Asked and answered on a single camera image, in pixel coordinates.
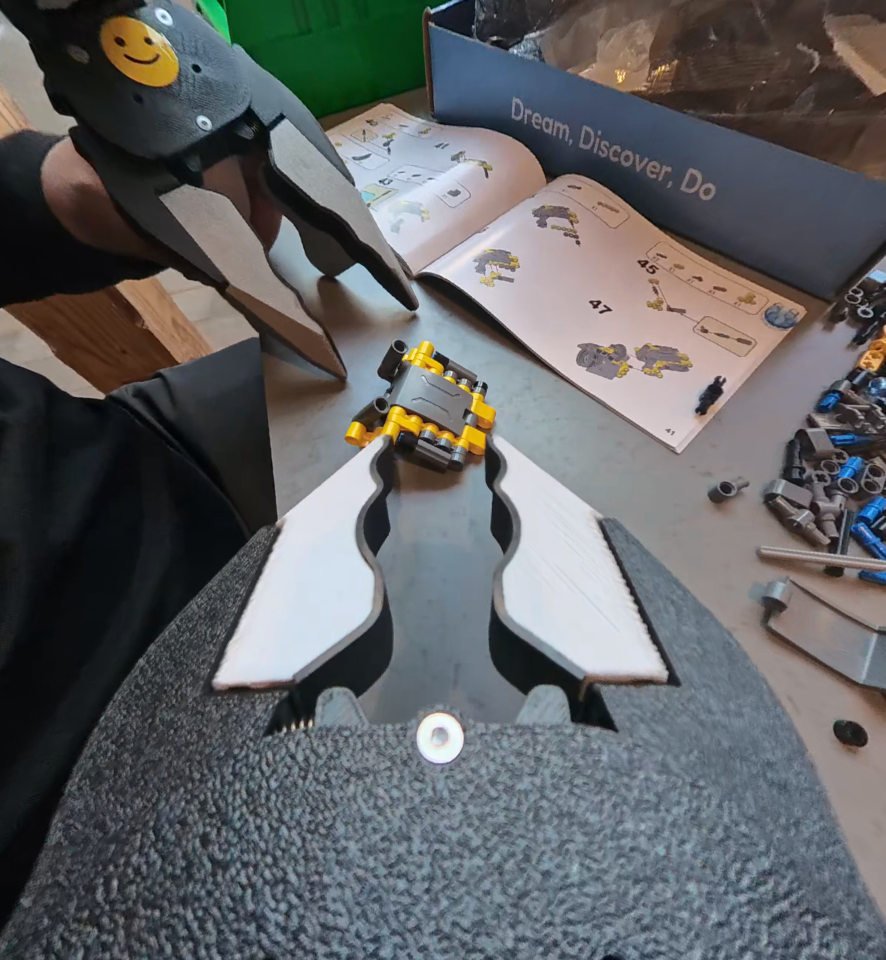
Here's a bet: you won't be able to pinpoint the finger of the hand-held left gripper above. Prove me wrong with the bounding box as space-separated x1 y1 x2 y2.
159 185 348 380
264 116 419 312

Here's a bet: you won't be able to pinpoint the open instruction booklet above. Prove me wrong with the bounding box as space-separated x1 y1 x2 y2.
324 102 807 455

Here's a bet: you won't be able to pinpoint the person's dark sweater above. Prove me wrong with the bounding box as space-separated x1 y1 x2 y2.
0 338 278 960

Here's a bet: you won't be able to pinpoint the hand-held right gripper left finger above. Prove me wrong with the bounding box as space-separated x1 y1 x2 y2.
211 435 396 695

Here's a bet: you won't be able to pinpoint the pile of building bricks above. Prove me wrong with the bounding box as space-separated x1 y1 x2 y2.
756 271 886 594

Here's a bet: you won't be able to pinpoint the small yellow grey brick assembly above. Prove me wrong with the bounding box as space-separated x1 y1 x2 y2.
344 339 498 473

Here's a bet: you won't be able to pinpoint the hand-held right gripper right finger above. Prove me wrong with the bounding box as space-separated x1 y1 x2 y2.
486 435 670 695

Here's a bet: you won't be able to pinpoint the grey curved panel piece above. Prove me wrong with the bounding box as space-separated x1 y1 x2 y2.
749 576 886 704

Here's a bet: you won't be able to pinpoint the green plastic crate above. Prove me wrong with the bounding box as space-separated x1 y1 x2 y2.
195 0 451 121

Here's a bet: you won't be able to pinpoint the dark blue cardboard box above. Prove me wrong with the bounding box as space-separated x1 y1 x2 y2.
421 0 886 301

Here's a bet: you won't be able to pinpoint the person's left forearm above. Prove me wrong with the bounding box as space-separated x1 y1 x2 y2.
0 131 189 323

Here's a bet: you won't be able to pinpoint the crumpled clear plastic bags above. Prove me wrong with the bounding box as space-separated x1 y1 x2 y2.
472 0 886 189

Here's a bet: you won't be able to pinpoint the person's left hand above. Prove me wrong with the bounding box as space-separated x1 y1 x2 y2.
41 137 167 263

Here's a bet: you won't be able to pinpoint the grey desk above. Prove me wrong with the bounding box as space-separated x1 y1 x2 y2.
262 86 886 954

